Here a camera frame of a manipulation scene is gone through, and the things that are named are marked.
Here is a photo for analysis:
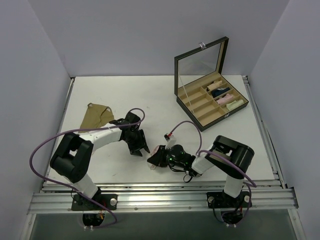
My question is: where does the white underwear pink trim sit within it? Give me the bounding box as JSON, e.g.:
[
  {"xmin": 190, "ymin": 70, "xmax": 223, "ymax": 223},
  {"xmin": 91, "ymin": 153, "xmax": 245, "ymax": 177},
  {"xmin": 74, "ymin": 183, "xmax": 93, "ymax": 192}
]
[{"xmin": 147, "ymin": 145, "xmax": 167, "ymax": 170}]

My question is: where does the tan brown underwear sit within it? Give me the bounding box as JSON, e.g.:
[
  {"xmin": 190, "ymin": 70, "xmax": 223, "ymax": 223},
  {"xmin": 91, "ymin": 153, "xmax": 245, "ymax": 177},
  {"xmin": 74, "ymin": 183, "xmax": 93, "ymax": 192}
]
[{"xmin": 79, "ymin": 102, "xmax": 115, "ymax": 156}]

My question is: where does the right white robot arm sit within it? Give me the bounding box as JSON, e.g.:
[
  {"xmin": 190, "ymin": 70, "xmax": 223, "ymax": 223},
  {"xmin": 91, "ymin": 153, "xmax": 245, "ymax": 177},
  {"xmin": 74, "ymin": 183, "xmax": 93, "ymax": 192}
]
[{"xmin": 147, "ymin": 133, "xmax": 255, "ymax": 207}]

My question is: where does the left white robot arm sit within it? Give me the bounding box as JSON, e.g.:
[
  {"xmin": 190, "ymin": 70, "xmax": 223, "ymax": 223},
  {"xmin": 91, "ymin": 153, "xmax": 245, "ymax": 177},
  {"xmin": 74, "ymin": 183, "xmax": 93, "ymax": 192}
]
[{"xmin": 50, "ymin": 111, "xmax": 150, "ymax": 210}]

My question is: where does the navy rolled underwear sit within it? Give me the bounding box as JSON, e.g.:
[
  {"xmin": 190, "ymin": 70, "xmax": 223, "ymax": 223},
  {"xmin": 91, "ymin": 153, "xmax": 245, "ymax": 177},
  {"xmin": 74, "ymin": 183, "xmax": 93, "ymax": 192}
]
[{"xmin": 211, "ymin": 87, "xmax": 230, "ymax": 98}]

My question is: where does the pale green rolled underwear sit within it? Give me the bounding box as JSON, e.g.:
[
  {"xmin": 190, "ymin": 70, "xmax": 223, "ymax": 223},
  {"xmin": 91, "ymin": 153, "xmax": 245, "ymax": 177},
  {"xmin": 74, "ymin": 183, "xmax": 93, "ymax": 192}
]
[{"xmin": 225, "ymin": 99, "xmax": 244, "ymax": 111}]

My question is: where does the pink rolled underwear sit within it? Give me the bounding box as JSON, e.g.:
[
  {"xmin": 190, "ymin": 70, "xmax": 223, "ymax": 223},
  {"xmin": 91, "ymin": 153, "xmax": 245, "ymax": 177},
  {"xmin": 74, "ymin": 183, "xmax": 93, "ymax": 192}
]
[{"xmin": 216, "ymin": 93, "xmax": 234, "ymax": 105}]

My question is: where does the beige rolled underwear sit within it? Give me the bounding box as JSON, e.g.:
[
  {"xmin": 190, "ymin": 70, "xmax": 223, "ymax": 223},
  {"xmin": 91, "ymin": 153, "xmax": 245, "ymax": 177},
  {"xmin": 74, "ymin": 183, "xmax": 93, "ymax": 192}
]
[{"xmin": 206, "ymin": 80, "xmax": 223, "ymax": 92}]

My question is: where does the black compartment storage box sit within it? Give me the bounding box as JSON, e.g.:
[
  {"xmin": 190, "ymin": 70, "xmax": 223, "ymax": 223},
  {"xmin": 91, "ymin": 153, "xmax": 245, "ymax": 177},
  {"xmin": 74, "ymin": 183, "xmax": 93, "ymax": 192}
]
[{"xmin": 174, "ymin": 36, "xmax": 249, "ymax": 132}]

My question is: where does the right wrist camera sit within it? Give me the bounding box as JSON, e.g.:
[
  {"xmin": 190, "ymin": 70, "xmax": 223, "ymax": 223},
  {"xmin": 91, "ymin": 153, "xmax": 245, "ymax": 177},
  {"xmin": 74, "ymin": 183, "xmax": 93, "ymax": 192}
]
[{"xmin": 164, "ymin": 132, "xmax": 177, "ymax": 149}]

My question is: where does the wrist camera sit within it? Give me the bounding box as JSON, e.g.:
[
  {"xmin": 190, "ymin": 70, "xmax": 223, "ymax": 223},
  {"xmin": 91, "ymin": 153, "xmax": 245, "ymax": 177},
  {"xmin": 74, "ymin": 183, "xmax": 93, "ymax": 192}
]
[
  {"xmin": 124, "ymin": 111, "xmax": 141, "ymax": 124},
  {"xmin": 164, "ymin": 132, "xmax": 177, "ymax": 149}
]

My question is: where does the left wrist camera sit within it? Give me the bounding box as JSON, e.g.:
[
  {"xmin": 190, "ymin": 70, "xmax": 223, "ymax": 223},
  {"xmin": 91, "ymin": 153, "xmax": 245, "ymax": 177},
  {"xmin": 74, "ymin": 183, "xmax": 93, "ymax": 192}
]
[{"xmin": 124, "ymin": 111, "xmax": 141, "ymax": 124}]

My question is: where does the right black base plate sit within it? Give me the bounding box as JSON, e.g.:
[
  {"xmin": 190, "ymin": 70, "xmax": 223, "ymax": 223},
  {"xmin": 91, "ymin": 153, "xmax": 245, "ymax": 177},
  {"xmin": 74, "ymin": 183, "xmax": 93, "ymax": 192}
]
[{"xmin": 206, "ymin": 191, "xmax": 252, "ymax": 209}]

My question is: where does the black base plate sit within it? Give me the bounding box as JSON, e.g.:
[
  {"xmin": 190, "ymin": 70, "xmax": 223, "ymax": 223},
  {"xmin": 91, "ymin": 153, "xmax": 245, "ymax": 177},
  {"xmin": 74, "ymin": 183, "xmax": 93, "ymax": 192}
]
[
  {"xmin": 71, "ymin": 193, "xmax": 118, "ymax": 211},
  {"xmin": 206, "ymin": 191, "xmax": 252, "ymax": 209}
]

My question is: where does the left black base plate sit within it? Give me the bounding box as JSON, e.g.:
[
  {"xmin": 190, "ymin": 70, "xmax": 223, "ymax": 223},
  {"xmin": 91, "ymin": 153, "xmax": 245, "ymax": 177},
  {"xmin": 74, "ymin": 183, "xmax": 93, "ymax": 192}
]
[{"xmin": 71, "ymin": 193, "xmax": 118, "ymax": 211}]

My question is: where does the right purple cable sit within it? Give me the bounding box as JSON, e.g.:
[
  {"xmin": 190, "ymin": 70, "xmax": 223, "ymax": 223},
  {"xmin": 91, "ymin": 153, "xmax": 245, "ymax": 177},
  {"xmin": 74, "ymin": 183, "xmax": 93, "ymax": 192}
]
[{"xmin": 168, "ymin": 120, "xmax": 258, "ymax": 223}]

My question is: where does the purple cable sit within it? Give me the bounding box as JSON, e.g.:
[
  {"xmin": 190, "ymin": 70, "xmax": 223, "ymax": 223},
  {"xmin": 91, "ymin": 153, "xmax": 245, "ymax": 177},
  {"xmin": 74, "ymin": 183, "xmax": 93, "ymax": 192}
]
[
  {"xmin": 168, "ymin": 120, "xmax": 258, "ymax": 223},
  {"xmin": 29, "ymin": 107, "xmax": 146, "ymax": 229}
]

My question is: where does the aluminium rail frame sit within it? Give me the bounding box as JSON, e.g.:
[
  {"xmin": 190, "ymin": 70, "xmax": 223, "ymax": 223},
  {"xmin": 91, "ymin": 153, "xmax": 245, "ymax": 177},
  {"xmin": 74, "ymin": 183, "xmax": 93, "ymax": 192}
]
[{"xmin": 26, "ymin": 76, "xmax": 299, "ymax": 216}]

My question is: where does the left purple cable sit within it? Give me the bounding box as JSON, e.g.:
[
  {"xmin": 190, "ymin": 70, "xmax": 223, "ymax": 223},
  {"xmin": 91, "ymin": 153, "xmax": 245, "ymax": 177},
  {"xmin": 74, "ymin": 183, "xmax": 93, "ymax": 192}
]
[{"xmin": 29, "ymin": 107, "xmax": 146, "ymax": 229}]

